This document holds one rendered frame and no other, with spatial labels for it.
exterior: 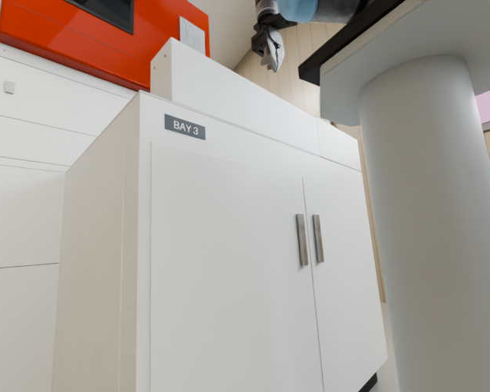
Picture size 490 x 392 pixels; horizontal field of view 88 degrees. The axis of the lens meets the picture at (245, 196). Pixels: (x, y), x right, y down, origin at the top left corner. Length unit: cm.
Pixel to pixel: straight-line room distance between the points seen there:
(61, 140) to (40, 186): 17
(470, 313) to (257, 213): 39
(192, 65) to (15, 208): 70
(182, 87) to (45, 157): 64
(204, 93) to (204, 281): 38
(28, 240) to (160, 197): 64
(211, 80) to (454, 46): 42
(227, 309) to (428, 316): 32
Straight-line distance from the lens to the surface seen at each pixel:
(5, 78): 116
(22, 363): 107
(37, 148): 108
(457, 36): 48
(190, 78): 58
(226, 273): 52
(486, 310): 44
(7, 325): 105
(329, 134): 101
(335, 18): 60
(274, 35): 100
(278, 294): 64
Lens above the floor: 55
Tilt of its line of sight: 10 degrees up
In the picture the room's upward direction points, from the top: 3 degrees counter-clockwise
